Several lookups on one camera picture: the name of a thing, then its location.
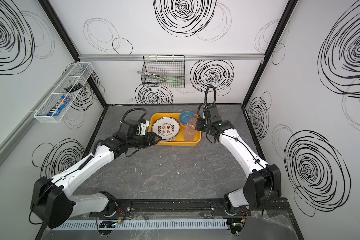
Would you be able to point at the blue candy packet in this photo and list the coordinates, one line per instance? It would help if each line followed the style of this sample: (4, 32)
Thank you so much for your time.
(59, 106)

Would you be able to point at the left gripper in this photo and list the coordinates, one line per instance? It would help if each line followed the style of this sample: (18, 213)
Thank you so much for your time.
(150, 139)

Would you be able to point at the white slotted cable duct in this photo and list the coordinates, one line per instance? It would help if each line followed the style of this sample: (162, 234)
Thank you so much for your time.
(182, 224)

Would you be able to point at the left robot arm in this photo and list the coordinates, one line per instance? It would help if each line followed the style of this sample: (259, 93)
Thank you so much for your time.
(53, 199)

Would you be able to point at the green utensil in basket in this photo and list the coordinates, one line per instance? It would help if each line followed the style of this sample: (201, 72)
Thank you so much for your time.
(173, 81)

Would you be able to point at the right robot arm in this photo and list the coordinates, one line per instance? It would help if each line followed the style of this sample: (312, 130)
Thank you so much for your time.
(264, 182)

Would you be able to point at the grey-blue bottom bowl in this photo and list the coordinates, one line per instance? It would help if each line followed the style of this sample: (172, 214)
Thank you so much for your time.
(185, 117)

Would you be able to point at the yellow plastic bin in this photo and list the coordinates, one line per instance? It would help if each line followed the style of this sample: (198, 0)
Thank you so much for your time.
(179, 140)

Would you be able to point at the pink transparent cup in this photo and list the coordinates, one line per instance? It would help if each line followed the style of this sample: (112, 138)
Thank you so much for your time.
(190, 131)

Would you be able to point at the black wire basket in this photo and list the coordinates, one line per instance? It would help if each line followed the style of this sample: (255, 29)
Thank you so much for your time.
(164, 66)

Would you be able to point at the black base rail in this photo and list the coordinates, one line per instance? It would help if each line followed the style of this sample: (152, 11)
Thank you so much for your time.
(211, 207)

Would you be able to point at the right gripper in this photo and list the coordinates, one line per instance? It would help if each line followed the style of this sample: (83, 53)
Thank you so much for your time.
(202, 124)

